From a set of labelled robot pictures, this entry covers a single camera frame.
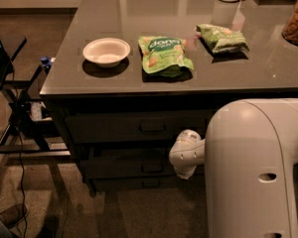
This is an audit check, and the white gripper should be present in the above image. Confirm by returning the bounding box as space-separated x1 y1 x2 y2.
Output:
174 166 196 179

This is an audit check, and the brown shoe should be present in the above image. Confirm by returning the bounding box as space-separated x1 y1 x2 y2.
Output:
0 203 28 228

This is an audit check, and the grey drawer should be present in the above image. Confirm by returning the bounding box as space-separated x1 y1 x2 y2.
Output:
65 110 213 144
80 148 174 179

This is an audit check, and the black side desk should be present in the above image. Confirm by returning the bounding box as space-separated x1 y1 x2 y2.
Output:
0 35 68 154

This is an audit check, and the green chip bag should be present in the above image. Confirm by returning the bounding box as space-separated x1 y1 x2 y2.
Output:
138 36 194 77

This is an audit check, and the white bowl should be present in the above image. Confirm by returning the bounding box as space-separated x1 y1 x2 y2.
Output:
82 38 130 67

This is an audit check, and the dark grey drawer cabinet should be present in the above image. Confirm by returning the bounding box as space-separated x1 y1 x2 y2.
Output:
41 0 298 190

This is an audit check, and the small green snack bag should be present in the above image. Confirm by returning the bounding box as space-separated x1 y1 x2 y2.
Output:
196 24 249 55

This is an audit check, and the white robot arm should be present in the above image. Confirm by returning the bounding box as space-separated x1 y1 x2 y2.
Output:
169 98 298 238

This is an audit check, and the grey top drawer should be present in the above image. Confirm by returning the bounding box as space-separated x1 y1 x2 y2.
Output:
65 110 213 144

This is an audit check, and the blue bottle cap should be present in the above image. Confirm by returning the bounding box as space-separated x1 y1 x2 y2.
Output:
41 57 53 71

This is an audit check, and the black cable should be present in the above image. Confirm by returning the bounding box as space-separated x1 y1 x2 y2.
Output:
9 59 29 238

